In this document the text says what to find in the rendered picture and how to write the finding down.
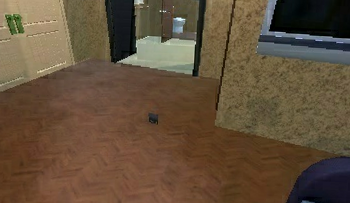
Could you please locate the small dark grey object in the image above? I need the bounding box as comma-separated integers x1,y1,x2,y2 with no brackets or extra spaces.
147,112,159,126

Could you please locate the brown wooden door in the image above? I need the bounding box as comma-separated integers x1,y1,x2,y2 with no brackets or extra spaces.
159,0,175,43

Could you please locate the green wardrobe handle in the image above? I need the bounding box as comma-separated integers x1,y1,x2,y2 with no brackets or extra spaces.
12,13,26,35
3,13,19,36

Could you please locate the black room door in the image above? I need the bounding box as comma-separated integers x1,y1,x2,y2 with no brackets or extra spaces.
99,0,140,64

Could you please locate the grey framed window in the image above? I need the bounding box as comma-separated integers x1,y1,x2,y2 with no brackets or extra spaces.
255,0,350,68

